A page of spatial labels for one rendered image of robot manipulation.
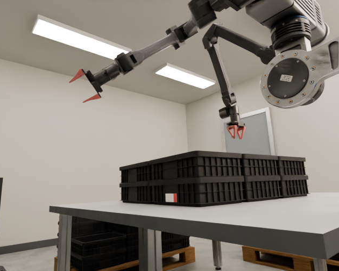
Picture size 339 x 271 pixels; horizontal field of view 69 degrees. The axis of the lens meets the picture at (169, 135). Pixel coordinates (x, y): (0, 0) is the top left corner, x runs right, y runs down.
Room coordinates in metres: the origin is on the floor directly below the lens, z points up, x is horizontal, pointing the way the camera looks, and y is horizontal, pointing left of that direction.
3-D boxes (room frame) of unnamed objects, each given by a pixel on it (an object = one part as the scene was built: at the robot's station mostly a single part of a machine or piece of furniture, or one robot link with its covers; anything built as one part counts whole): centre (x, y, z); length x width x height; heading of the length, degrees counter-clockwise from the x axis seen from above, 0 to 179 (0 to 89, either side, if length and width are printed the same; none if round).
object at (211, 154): (1.26, -0.11, 0.92); 0.40 x 0.30 x 0.02; 35
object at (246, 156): (1.43, -0.36, 0.92); 0.40 x 0.30 x 0.02; 35
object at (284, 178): (1.61, -0.61, 0.76); 0.40 x 0.30 x 0.12; 35
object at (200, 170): (1.26, -0.11, 0.87); 0.40 x 0.30 x 0.11; 35
